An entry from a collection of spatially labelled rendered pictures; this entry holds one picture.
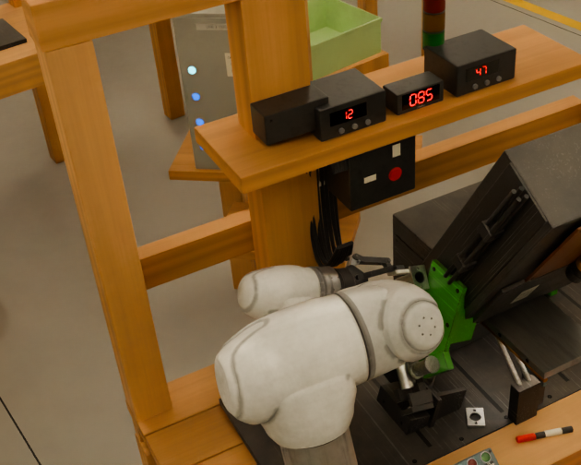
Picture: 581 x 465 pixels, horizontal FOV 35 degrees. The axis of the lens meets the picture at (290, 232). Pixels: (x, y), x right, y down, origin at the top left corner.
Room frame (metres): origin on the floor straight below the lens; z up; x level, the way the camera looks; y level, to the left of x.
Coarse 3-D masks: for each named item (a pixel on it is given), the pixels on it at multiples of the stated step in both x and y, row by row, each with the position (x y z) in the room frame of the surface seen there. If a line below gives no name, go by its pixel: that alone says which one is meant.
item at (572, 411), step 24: (552, 408) 1.46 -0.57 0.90; (576, 408) 1.45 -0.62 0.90; (504, 432) 1.40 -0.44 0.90; (528, 432) 1.40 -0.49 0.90; (576, 432) 1.38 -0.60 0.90; (456, 456) 1.35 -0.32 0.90; (504, 456) 1.34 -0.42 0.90; (528, 456) 1.33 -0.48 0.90; (552, 456) 1.32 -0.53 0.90; (576, 456) 1.33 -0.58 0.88
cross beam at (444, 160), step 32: (480, 128) 2.11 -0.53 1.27; (512, 128) 2.10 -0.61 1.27; (544, 128) 2.15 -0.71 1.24; (416, 160) 1.99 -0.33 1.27; (448, 160) 2.02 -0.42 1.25; (480, 160) 2.06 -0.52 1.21; (224, 224) 1.78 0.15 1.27; (160, 256) 1.70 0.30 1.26; (192, 256) 1.73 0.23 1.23; (224, 256) 1.76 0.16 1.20
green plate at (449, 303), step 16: (432, 272) 1.57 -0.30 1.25; (432, 288) 1.56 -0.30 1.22; (448, 288) 1.51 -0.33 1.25; (464, 288) 1.48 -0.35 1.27; (448, 304) 1.50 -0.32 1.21; (464, 304) 1.50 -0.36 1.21; (448, 320) 1.48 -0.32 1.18; (464, 320) 1.50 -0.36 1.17; (448, 336) 1.47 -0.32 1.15; (464, 336) 1.50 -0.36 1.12; (432, 352) 1.49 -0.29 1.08
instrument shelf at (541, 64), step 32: (512, 32) 2.11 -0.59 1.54; (416, 64) 1.99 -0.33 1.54; (544, 64) 1.93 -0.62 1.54; (576, 64) 1.92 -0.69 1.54; (448, 96) 1.82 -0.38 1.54; (480, 96) 1.81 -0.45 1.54; (512, 96) 1.84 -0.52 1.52; (224, 128) 1.77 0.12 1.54; (384, 128) 1.71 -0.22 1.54; (416, 128) 1.73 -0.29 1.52; (224, 160) 1.64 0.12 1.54; (256, 160) 1.63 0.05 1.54; (288, 160) 1.62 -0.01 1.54; (320, 160) 1.64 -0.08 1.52
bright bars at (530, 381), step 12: (504, 348) 1.50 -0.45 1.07; (516, 360) 1.49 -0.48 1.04; (516, 372) 1.46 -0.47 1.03; (516, 384) 1.44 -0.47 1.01; (528, 384) 1.44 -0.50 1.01; (516, 396) 1.43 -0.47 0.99; (528, 396) 1.43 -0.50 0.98; (516, 408) 1.42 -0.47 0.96; (528, 408) 1.43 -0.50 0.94; (516, 420) 1.42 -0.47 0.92
